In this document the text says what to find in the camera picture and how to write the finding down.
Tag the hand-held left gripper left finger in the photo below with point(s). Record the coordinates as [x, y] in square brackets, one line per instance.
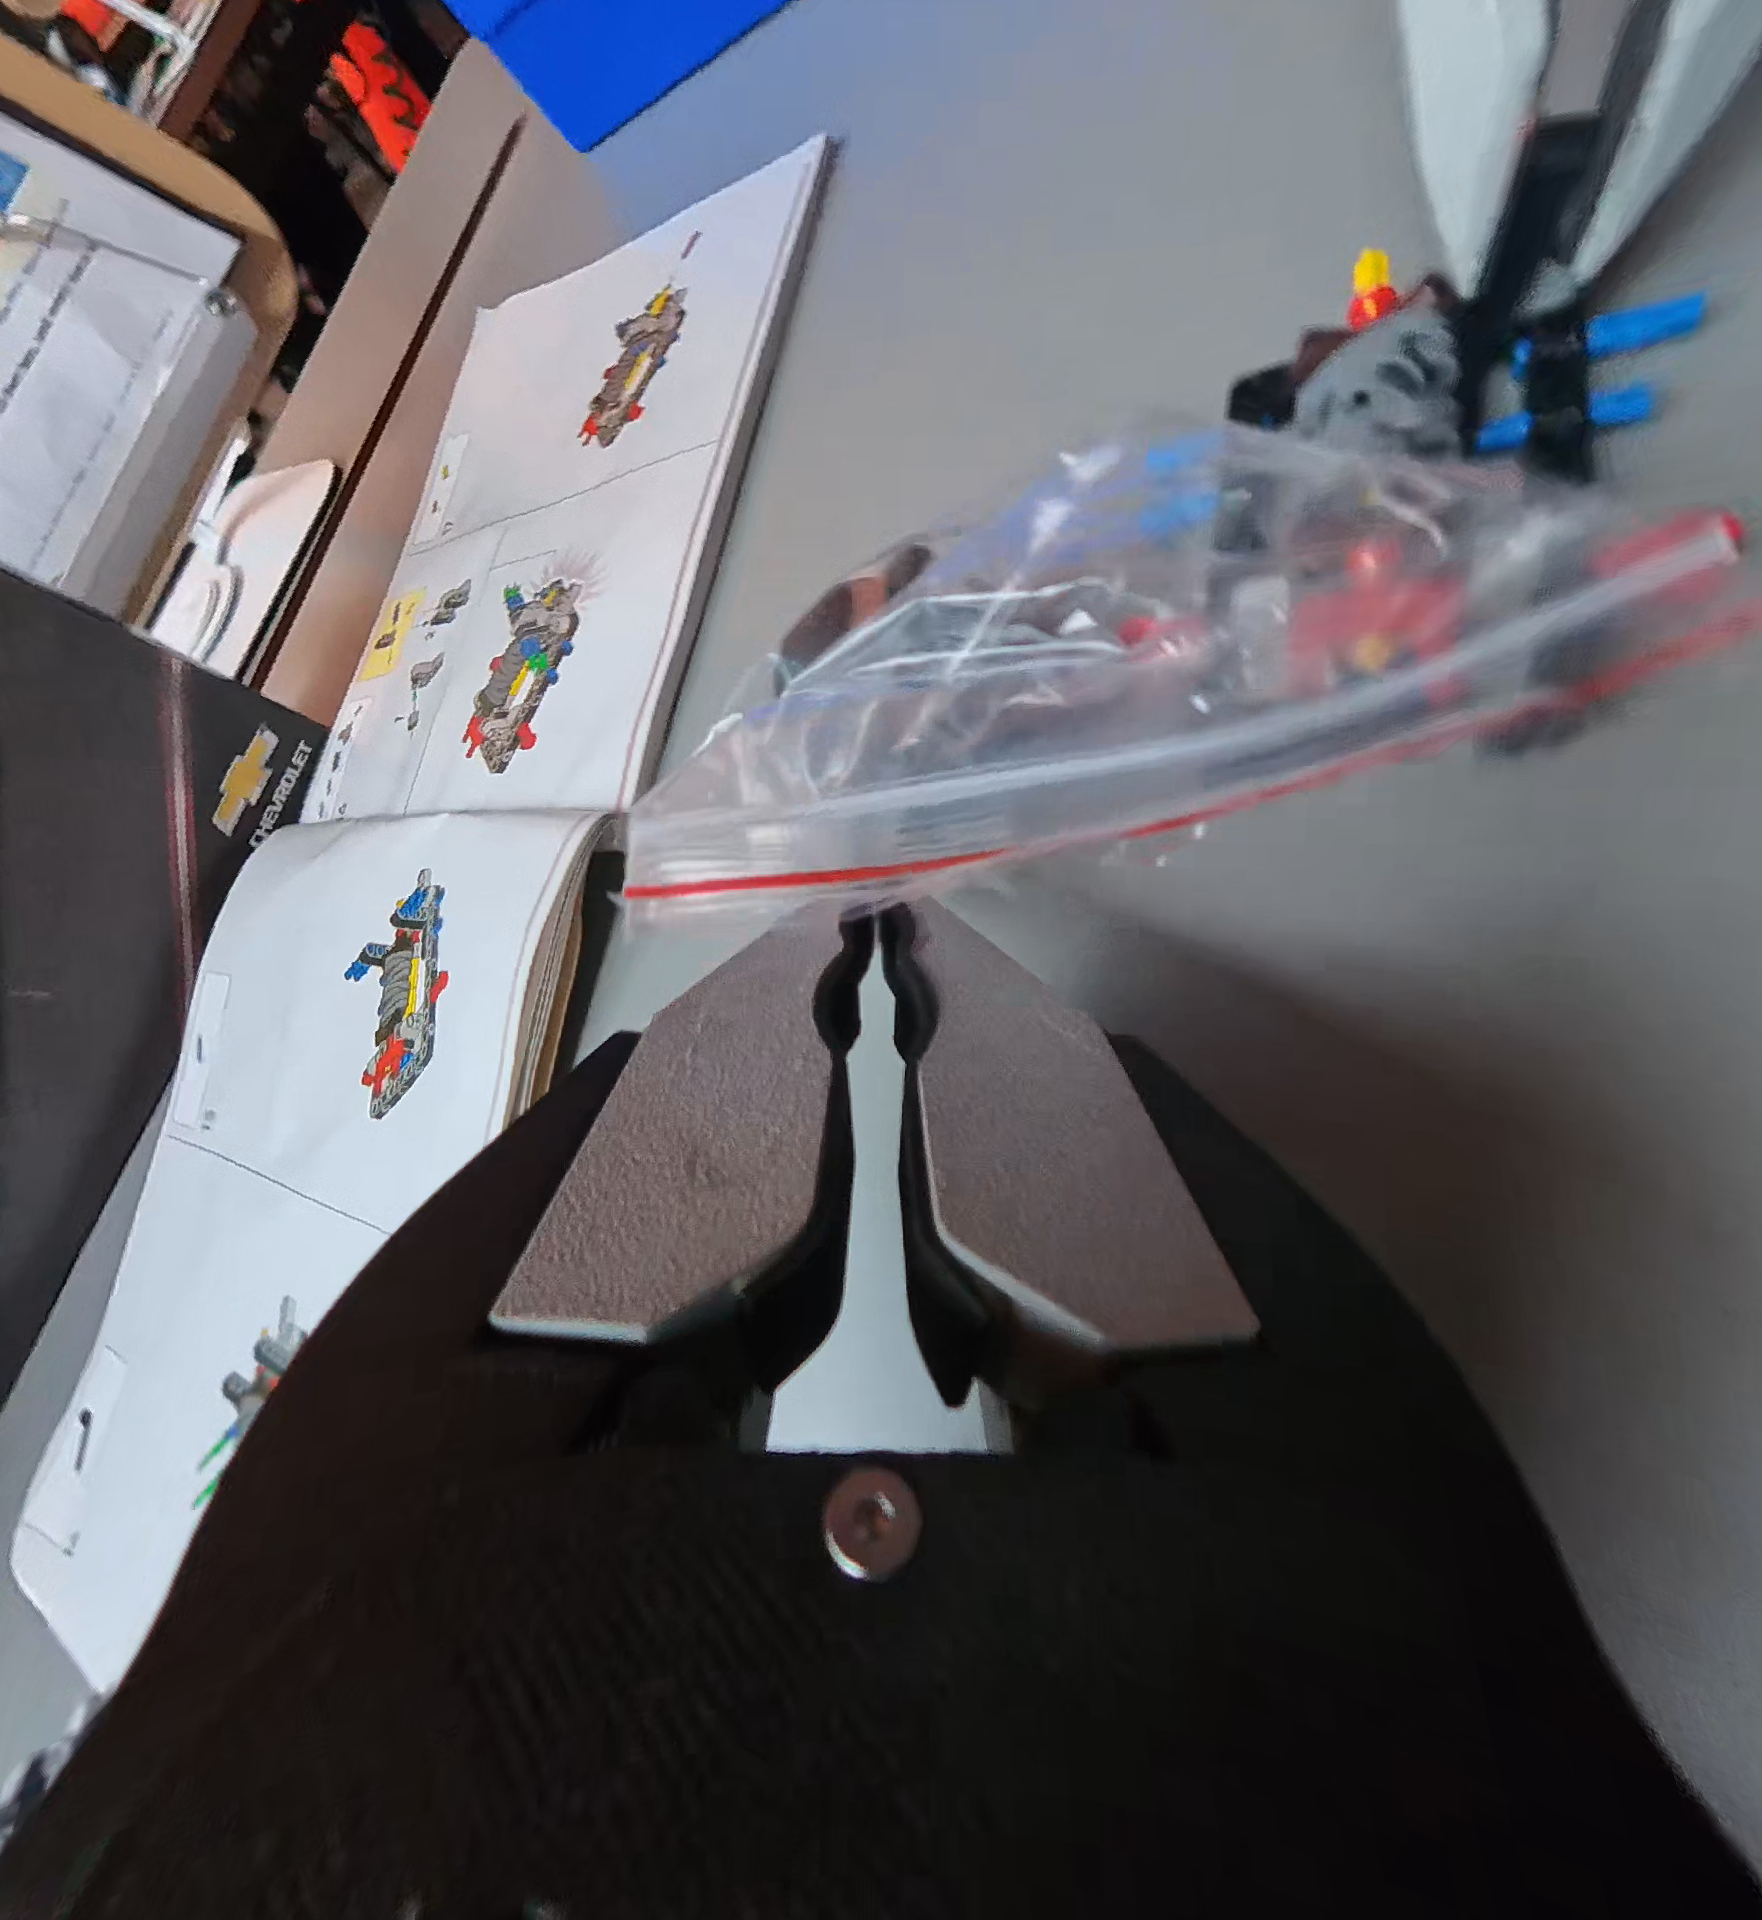
[672, 1169]

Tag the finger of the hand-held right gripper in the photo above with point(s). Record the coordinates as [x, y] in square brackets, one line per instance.
[1475, 89]
[1707, 60]

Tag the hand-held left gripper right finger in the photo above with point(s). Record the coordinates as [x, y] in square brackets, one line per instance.
[1076, 1185]

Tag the lego engine frame assembly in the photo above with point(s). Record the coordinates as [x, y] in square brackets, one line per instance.
[1390, 376]

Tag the clear zip plastic bag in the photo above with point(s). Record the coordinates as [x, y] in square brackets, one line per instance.
[1002, 780]

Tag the black lego set box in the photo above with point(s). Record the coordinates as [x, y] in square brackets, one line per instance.
[56, 930]

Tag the white instruction booklet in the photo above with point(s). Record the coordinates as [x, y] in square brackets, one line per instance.
[627, 495]

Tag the white stand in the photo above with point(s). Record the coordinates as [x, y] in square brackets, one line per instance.
[259, 554]

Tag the stacked blue plastic bins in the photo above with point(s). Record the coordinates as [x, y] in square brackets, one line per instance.
[612, 60]

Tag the printed sheet sign stand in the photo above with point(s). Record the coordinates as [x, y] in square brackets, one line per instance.
[72, 376]

